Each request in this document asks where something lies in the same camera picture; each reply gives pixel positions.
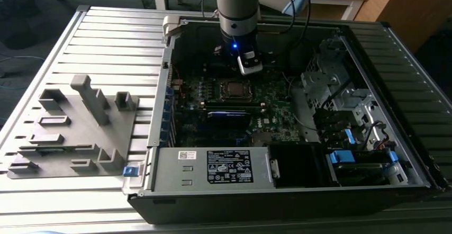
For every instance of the blue plastic clip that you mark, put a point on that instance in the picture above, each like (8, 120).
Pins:
(348, 136)

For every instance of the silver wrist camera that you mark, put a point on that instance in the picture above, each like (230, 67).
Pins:
(251, 64)

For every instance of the black graphics card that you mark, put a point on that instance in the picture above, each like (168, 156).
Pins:
(227, 124)

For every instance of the CPU socket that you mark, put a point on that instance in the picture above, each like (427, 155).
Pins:
(236, 99)

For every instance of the hard disk in blue carrier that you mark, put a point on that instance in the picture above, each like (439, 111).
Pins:
(340, 156)

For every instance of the blue case latch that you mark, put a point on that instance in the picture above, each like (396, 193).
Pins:
(131, 171)

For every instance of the black RAM slot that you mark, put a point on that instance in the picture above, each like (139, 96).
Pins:
(232, 107)
(232, 102)
(235, 110)

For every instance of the brown chipset heatsink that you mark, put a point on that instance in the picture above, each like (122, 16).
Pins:
(262, 138)

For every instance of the grey parts rack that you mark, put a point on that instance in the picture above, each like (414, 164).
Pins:
(84, 138)

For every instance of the blue plastic tab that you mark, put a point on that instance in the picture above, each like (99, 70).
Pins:
(392, 157)

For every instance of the black open PC case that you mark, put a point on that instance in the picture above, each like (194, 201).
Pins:
(247, 210)

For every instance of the silver CPU plate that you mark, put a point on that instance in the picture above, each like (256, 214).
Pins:
(236, 88)

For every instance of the green motherboard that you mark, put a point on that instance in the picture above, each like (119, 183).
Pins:
(279, 117)

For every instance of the black plastic shroud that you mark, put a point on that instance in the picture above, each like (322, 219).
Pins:
(296, 165)

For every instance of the silver metal drive cage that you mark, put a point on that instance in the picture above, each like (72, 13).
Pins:
(316, 81)

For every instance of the grey power supply unit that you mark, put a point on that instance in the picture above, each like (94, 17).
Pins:
(166, 170)

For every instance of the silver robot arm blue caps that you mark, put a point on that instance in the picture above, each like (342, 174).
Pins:
(236, 11)

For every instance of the wooden cabinet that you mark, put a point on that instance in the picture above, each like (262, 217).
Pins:
(416, 9)

